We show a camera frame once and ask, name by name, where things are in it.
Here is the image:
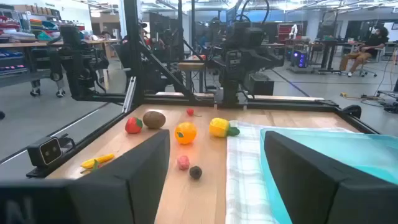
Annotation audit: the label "black control box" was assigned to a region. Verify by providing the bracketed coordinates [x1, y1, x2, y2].
[248, 73, 275, 96]

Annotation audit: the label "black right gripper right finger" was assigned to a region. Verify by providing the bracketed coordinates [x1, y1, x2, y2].
[263, 130, 398, 224]

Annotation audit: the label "squat red toy strawberry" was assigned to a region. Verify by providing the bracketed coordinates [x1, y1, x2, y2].
[124, 116, 144, 135]

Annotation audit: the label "black aluminium station frame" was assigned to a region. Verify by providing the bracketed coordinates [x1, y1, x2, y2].
[26, 0, 381, 179]

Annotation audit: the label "black silver-faced camera box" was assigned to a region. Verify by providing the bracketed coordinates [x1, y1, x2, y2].
[27, 136, 63, 168]

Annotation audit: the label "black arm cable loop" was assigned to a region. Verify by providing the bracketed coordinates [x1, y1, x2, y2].
[238, 0, 271, 26]

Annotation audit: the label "pink toy raspberry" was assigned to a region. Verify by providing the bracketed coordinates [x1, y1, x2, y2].
[177, 155, 191, 171]

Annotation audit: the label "white checked cloth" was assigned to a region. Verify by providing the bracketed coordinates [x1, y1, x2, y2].
[225, 119, 355, 224]

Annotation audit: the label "brown toy kiwi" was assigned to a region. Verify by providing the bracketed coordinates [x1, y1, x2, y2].
[142, 111, 167, 130]

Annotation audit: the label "black rounded knob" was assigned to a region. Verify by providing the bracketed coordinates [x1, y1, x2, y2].
[341, 105, 363, 120]

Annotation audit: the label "red cabinet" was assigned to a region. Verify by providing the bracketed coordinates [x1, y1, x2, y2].
[276, 23, 304, 43]

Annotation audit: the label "long wooden workbench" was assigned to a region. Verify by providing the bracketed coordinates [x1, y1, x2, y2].
[0, 39, 122, 98]

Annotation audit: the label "computer tower blue lights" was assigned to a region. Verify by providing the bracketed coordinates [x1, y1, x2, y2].
[290, 49, 309, 69]

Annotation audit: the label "orange toy fruit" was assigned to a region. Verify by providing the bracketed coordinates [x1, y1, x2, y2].
[174, 121, 198, 145]

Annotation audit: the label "shelf with coloured bins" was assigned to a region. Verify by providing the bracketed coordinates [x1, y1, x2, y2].
[0, 4, 86, 43]

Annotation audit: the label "large black panel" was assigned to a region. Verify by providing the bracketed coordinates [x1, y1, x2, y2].
[149, 12, 184, 62]

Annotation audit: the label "grey floor cable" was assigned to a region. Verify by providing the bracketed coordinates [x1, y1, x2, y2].
[341, 93, 386, 108]

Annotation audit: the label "teal translucent plastic container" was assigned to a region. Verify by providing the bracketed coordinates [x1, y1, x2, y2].
[259, 128, 398, 224]

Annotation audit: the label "person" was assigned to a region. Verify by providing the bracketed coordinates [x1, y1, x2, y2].
[138, 21, 165, 52]
[338, 26, 390, 78]

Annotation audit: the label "office chair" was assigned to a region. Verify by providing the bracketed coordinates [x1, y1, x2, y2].
[359, 46, 386, 78]

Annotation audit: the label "black standing desk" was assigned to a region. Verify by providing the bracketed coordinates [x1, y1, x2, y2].
[313, 39, 364, 75]

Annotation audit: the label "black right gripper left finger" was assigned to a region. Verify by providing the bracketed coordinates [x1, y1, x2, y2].
[0, 129, 171, 224]

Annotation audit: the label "yellow toy lemon green leaf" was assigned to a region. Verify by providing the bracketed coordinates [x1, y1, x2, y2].
[208, 117, 241, 139]

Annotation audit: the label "small wooden side table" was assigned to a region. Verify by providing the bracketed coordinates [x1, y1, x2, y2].
[177, 61, 206, 94]

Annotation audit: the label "silver frame bracket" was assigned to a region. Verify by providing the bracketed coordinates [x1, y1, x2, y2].
[122, 76, 137, 113]

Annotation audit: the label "dark toy blackberry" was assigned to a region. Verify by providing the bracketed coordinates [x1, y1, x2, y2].
[188, 166, 203, 180]

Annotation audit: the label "yellow toy banana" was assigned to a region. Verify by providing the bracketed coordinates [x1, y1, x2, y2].
[80, 153, 116, 170]

